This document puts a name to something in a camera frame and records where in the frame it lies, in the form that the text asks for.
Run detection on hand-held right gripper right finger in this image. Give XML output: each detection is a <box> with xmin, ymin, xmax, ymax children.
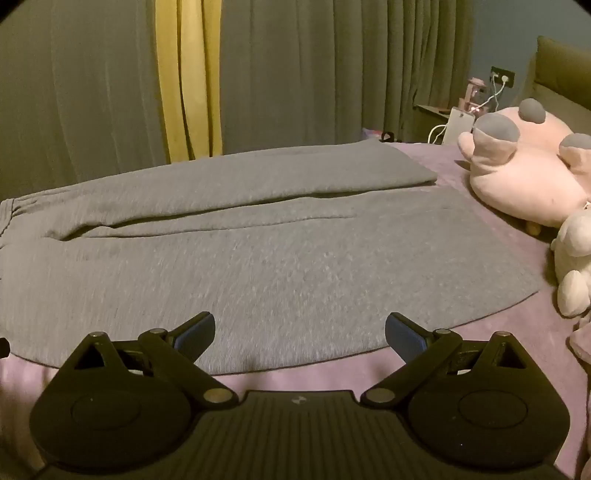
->
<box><xmin>362</xmin><ymin>312</ymin><xmax>532</xmax><ymax>409</ymax></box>

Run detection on pink desk gadget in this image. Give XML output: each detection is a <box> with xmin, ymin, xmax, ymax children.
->
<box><xmin>463</xmin><ymin>78</ymin><xmax>490</xmax><ymax>114</ymax></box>

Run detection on grey pants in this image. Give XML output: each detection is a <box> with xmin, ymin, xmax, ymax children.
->
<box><xmin>0</xmin><ymin>138</ymin><xmax>543</xmax><ymax>377</ymax></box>

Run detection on white box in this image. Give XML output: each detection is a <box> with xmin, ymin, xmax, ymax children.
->
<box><xmin>442</xmin><ymin>107</ymin><xmax>476</xmax><ymax>146</ymax></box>

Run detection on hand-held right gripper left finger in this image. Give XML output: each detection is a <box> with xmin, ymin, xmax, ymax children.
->
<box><xmin>60</xmin><ymin>312</ymin><xmax>234</xmax><ymax>409</ymax></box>

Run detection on grey-green curtain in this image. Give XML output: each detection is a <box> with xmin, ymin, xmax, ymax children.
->
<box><xmin>0</xmin><ymin>0</ymin><xmax>169</xmax><ymax>199</ymax></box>
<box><xmin>219</xmin><ymin>0</ymin><xmax>476</xmax><ymax>155</ymax></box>

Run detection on dark nightstand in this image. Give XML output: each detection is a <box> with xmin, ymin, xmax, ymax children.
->
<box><xmin>413</xmin><ymin>104</ymin><xmax>462</xmax><ymax>145</ymax></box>

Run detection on green padded headboard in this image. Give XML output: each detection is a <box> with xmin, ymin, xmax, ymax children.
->
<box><xmin>522</xmin><ymin>36</ymin><xmax>591</xmax><ymax>139</ymax></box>

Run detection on yellow curtain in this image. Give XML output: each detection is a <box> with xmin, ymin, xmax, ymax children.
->
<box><xmin>154</xmin><ymin>0</ymin><xmax>225</xmax><ymax>164</ymax></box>

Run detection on white plush toy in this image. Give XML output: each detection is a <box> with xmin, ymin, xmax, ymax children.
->
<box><xmin>550</xmin><ymin>203</ymin><xmax>591</xmax><ymax>319</ymax></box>

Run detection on pink plush toy grey paws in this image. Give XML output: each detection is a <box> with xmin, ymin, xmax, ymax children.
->
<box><xmin>457</xmin><ymin>98</ymin><xmax>591</xmax><ymax>229</ymax></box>

